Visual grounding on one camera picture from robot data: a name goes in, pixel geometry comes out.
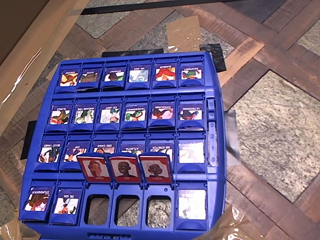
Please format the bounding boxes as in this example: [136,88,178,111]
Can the blue flip tile Lucia card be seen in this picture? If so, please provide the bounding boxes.
[138,151,174,185]

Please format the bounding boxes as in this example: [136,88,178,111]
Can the blue plastic guessing game board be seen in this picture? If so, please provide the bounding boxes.
[18,51,227,240]

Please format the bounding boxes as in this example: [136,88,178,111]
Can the black tape piece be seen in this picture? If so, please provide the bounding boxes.
[199,43,227,72]
[20,121,38,161]
[101,48,165,59]

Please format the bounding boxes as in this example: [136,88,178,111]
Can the flat brown packing tape patch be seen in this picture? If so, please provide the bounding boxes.
[166,15,202,52]

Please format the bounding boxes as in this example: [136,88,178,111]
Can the long black tape strip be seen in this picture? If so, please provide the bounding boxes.
[79,0,242,16]

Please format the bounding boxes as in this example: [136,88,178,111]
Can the crumpled brown packing tape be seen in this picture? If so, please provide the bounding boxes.
[196,204,267,240]
[0,219,22,240]

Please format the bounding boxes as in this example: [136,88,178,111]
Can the large brown cardboard box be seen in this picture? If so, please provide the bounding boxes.
[0,0,91,137]

